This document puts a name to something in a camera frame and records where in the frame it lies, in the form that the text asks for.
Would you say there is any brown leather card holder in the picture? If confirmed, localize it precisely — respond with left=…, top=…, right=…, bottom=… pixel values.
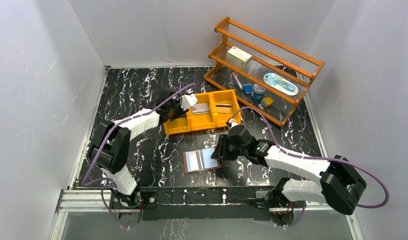
left=183, top=147, right=221, bottom=174

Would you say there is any striped card with orange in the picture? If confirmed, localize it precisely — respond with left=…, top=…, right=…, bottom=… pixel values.
left=195, top=150, right=205, bottom=170

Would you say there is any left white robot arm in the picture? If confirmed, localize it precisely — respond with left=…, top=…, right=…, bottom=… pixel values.
left=82, top=83, right=197, bottom=197

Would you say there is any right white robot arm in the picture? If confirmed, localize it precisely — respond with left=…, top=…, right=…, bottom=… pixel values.
left=211, top=125, right=367, bottom=215

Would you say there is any orange three-compartment bin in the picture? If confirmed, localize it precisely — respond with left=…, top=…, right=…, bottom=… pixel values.
left=163, top=89, right=241, bottom=135

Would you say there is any yellow grey sharpener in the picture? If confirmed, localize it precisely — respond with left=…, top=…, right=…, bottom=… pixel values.
left=259, top=97, right=273, bottom=109

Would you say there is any red white pen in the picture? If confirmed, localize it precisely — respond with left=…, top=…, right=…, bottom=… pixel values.
left=232, top=72, right=243, bottom=91

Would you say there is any blue round tin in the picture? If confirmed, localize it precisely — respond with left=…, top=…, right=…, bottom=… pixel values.
left=251, top=83, right=266, bottom=102

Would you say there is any blue blister pack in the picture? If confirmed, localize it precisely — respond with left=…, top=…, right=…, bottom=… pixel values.
left=263, top=73, right=298, bottom=96

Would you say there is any orange wooden shelf rack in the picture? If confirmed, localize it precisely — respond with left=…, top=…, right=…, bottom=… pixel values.
left=204, top=16, right=325, bottom=127

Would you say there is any white cardboard box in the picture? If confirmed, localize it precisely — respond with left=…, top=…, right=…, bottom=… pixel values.
left=227, top=46, right=252, bottom=66

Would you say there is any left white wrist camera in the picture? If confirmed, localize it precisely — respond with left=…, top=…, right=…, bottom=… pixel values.
left=180, top=93, right=198, bottom=111

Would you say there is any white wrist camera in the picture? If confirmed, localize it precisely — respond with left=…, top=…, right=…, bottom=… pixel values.
left=226, top=118, right=239, bottom=130
left=180, top=93, right=198, bottom=111

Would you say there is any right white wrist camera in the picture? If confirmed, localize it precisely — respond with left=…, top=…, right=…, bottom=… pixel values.
left=226, top=118, right=239, bottom=130

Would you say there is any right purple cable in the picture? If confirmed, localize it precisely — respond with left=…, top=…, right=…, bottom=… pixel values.
left=228, top=105, right=390, bottom=229

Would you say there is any purple cable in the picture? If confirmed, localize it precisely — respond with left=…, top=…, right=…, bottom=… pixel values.
left=81, top=82, right=198, bottom=229
left=228, top=105, right=390, bottom=229

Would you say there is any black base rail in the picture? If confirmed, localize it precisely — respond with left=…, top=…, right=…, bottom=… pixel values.
left=109, top=186, right=304, bottom=225

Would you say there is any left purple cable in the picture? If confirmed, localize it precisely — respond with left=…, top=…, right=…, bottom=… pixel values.
left=81, top=82, right=198, bottom=229

